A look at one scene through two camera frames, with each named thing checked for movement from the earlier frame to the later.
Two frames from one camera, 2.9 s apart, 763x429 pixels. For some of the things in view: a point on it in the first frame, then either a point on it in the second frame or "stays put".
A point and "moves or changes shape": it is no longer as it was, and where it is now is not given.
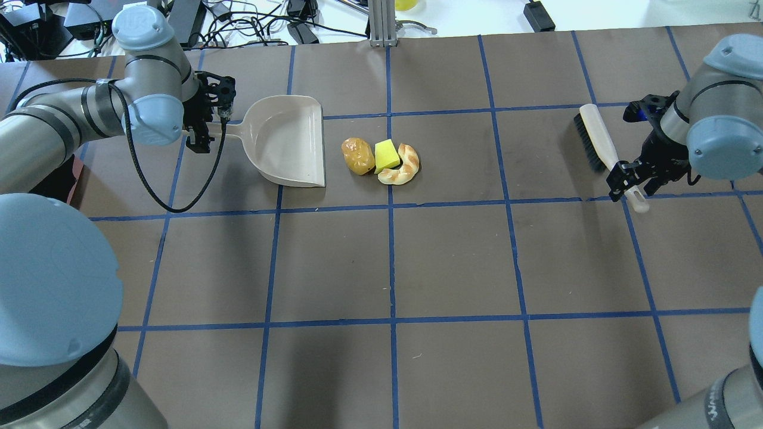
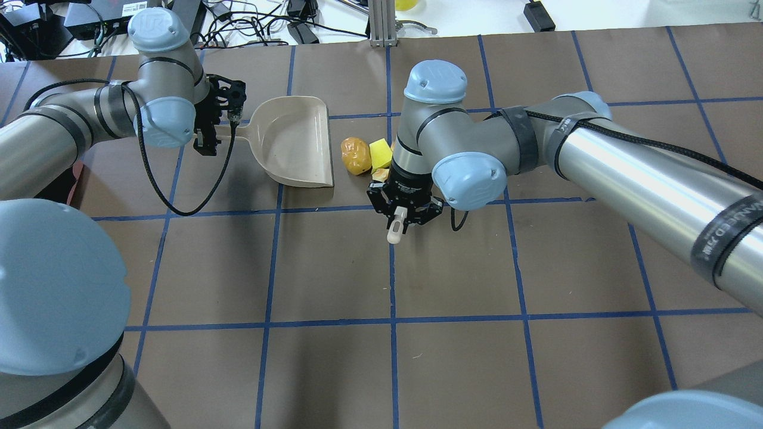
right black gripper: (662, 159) to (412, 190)
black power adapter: (538, 17) stays put
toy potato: (358, 155) stays put
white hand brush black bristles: (602, 151) moves or changes shape
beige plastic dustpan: (284, 135) stays put
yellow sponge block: (385, 156) stays put
